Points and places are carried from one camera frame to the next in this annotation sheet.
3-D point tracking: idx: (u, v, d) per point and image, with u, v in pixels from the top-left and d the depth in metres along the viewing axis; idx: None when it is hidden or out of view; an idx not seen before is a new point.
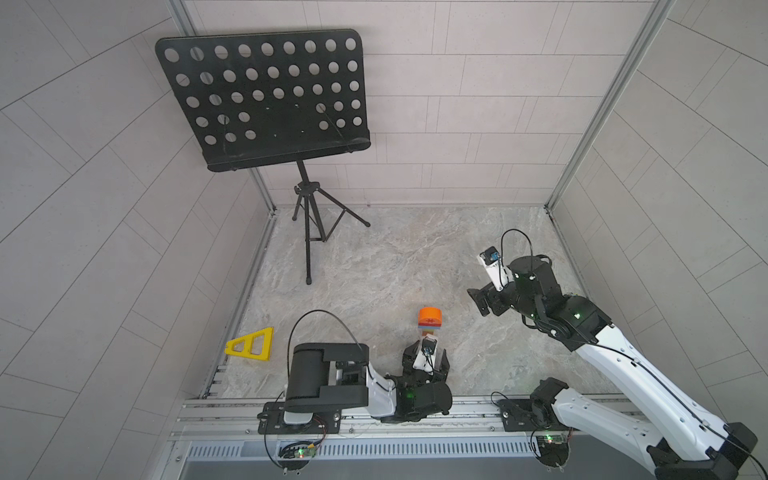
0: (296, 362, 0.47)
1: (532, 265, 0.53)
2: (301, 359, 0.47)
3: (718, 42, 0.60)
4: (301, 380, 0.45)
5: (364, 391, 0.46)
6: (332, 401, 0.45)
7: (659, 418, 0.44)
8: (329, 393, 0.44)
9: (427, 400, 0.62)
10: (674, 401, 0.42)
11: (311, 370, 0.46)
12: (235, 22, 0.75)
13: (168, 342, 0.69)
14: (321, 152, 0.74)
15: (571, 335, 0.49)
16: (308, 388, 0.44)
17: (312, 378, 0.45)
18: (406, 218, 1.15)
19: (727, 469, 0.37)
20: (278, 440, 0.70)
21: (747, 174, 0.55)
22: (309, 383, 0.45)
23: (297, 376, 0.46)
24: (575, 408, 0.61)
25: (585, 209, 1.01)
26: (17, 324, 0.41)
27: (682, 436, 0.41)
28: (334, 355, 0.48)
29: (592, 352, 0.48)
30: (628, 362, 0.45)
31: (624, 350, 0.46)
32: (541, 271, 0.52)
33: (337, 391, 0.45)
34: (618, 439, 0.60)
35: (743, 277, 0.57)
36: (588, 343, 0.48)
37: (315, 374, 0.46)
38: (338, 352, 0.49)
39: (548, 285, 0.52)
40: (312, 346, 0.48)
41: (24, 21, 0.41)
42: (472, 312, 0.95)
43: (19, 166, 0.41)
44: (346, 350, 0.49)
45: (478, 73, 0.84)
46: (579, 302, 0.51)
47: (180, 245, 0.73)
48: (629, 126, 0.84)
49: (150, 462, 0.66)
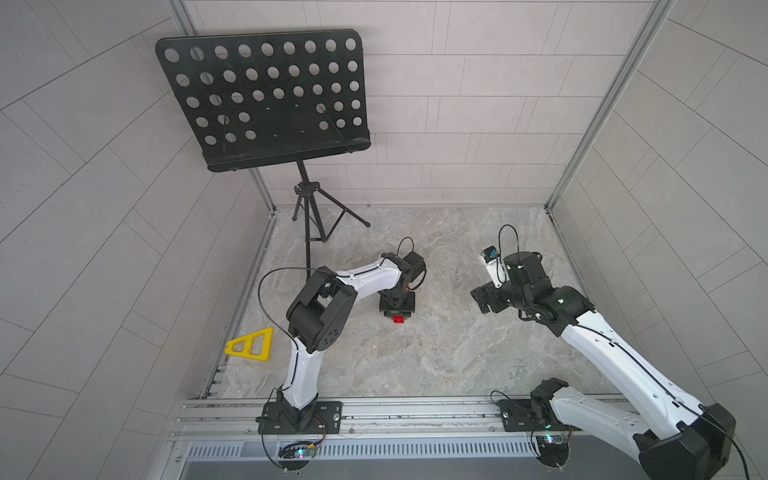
0: (296, 319, 0.54)
1: (520, 256, 0.59)
2: (298, 313, 0.54)
3: (717, 43, 0.60)
4: (306, 328, 0.53)
5: (349, 291, 0.53)
6: (334, 310, 0.52)
7: (634, 396, 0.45)
8: (327, 311, 0.52)
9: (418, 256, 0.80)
10: (648, 379, 0.43)
11: (307, 313, 0.54)
12: (235, 22, 0.75)
13: (169, 342, 0.69)
14: (321, 151, 0.73)
15: (554, 318, 0.53)
16: (312, 325, 0.53)
17: (311, 316, 0.53)
18: (406, 218, 1.15)
19: (698, 443, 0.37)
20: (278, 441, 0.70)
21: (746, 174, 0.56)
22: (311, 321, 0.53)
23: (302, 325, 0.54)
24: (570, 403, 0.61)
25: (585, 210, 1.01)
26: (17, 324, 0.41)
27: (654, 412, 0.43)
28: (309, 293, 0.55)
29: (574, 335, 0.52)
30: (606, 343, 0.47)
31: (603, 332, 0.48)
32: (528, 261, 0.58)
33: (332, 306, 0.52)
34: (610, 433, 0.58)
35: (743, 277, 0.57)
36: (570, 324, 0.51)
37: (309, 315, 0.53)
38: (309, 290, 0.55)
39: (537, 275, 0.57)
40: (293, 302, 0.55)
41: (25, 21, 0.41)
42: (472, 313, 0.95)
43: (19, 167, 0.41)
44: (311, 282, 0.55)
45: (478, 74, 0.85)
46: (566, 290, 0.55)
47: (180, 244, 0.73)
48: (628, 126, 0.84)
49: (150, 462, 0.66)
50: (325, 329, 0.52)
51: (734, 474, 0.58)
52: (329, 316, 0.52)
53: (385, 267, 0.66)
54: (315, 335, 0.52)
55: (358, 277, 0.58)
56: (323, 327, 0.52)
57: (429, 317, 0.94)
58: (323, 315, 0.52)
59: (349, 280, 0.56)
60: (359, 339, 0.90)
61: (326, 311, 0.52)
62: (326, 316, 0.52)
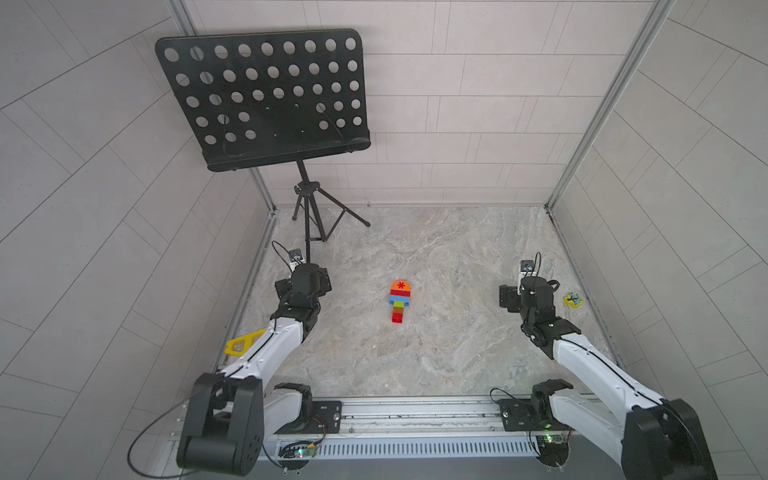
0: (196, 458, 0.40)
1: (536, 284, 0.67)
2: (194, 453, 0.40)
3: (717, 42, 0.60)
4: (214, 459, 0.40)
5: (250, 385, 0.42)
6: (242, 417, 0.41)
7: (610, 397, 0.49)
8: (235, 423, 0.41)
9: (302, 282, 0.67)
10: (616, 377, 0.49)
11: (207, 443, 0.41)
12: (235, 22, 0.75)
13: (169, 342, 0.69)
14: (321, 151, 0.73)
15: (545, 343, 0.63)
16: (222, 452, 0.40)
17: (213, 446, 0.41)
18: (406, 217, 1.17)
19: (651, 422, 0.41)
20: (278, 441, 0.70)
21: (746, 174, 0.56)
22: (220, 445, 0.41)
23: (210, 461, 0.40)
24: (568, 402, 0.61)
25: (585, 210, 1.01)
26: (17, 324, 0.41)
27: (619, 403, 0.47)
28: (196, 423, 0.41)
29: (561, 349, 0.59)
30: (583, 352, 0.55)
31: (581, 344, 0.57)
32: (541, 290, 0.65)
33: (239, 415, 0.41)
34: (599, 432, 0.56)
35: (743, 277, 0.57)
36: (557, 341, 0.60)
37: (211, 444, 0.41)
38: (195, 415, 0.41)
39: (545, 304, 0.66)
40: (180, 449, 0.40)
41: (24, 20, 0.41)
42: (472, 313, 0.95)
43: (19, 166, 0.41)
44: (195, 406, 0.42)
45: (478, 73, 0.84)
46: (564, 322, 0.63)
47: (179, 244, 0.73)
48: (628, 126, 0.84)
49: (150, 463, 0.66)
50: (248, 438, 0.41)
51: (734, 473, 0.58)
52: (240, 427, 0.41)
53: (278, 333, 0.55)
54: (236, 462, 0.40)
55: (254, 360, 0.48)
56: (239, 445, 0.40)
57: (429, 317, 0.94)
58: (232, 430, 0.41)
59: (247, 370, 0.45)
60: (359, 339, 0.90)
61: (234, 424, 0.41)
62: (237, 430, 0.41)
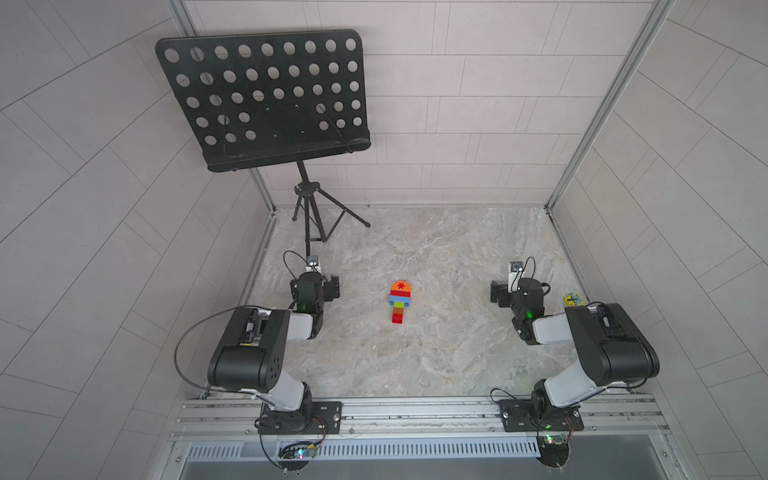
0: (226, 366, 0.45)
1: (529, 285, 0.76)
2: (225, 361, 0.46)
3: (717, 42, 0.60)
4: (242, 365, 0.45)
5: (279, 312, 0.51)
6: (271, 333, 0.48)
7: None
8: (265, 338, 0.48)
9: (306, 289, 0.74)
10: None
11: (237, 355, 0.46)
12: (235, 22, 0.75)
13: (169, 342, 0.69)
14: (322, 152, 0.74)
15: (529, 337, 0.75)
16: (250, 360, 0.46)
17: (243, 355, 0.46)
18: (406, 218, 1.15)
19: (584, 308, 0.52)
20: (278, 441, 0.70)
21: (746, 174, 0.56)
22: (249, 355, 0.46)
23: (238, 368, 0.45)
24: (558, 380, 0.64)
25: (584, 210, 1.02)
26: (16, 325, 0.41)
27: None
28: (232, 338, 0.48)
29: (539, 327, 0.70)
30: None
31: None
32: (533, 292, 0.75)
33: (267, 332, 0.49)
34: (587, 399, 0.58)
35: (743, 277, 0.57)
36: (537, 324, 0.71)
37: (241, 354, 0.46)
38: (232, 334, 0.48)
39: (535, 304, 0.75)
40: (215, 357, 0.46)
41: (24, 21, 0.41)
42: (472, 313, 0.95)
43: (18, 166, 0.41)
44: (232, 326, 0.49)
45: (479, 74, 0.85)
46: None
47: (180, 244, 0.73)
48: (628, 126, 0.84)
49: (150, 462, 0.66)
50: (274, 349, 0.47)
51: (734, 473, 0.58)
52: (269, 340, 0.48)
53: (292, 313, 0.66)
54: (261, 370, 0.45)
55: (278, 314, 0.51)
56: (267, 352, 0.46)
57: (429, 317, 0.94)
58: (262, 342, 0.47)
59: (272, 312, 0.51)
60: (359, 339, 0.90)
61: (265, 338, 0.48)
62: (266, 342, 0.47)
